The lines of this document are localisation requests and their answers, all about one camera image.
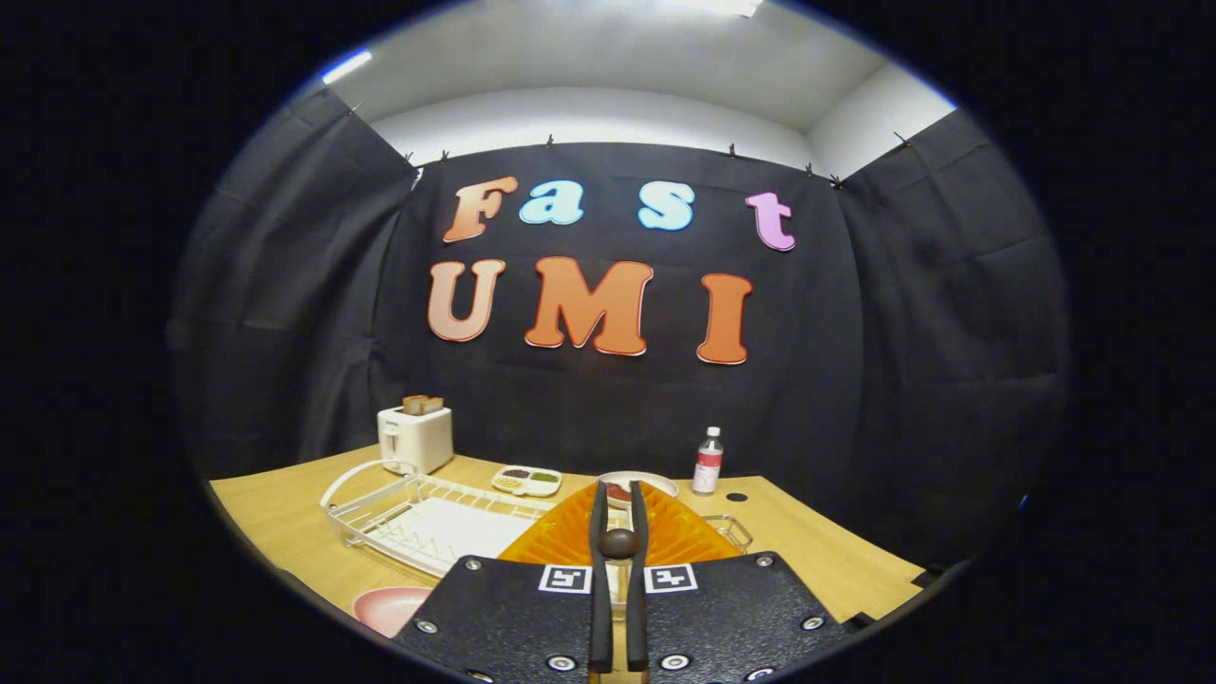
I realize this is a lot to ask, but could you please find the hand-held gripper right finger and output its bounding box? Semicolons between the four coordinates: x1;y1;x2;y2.
625;480;851;684

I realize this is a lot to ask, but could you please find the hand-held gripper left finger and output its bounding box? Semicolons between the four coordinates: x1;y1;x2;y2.
392;480;616;684

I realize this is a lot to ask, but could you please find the metal wire basket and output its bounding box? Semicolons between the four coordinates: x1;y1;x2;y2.
703;514;754;556

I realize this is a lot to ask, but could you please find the white wire dish rack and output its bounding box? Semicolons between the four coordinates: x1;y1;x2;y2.
320;460;561;579

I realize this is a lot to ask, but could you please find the pink plate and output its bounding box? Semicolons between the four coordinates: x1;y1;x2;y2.
352;586;436;638

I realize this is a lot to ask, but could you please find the white compartment dish with beans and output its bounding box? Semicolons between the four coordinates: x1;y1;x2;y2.
491;465;563;499

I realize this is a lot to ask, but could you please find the white round plate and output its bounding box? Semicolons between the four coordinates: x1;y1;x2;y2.
596;470;680;509

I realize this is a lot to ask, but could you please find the clear bottle with red label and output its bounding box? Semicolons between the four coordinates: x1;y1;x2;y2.
692;427;725;497

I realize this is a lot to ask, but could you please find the white toaster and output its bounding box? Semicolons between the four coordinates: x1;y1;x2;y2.
377;406;454;475

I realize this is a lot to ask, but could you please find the black backdrop cloth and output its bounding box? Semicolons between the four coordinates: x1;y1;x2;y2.
169;87;1073;571

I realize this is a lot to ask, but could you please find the ceiling light strip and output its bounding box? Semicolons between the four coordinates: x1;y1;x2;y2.
321;49;373;85

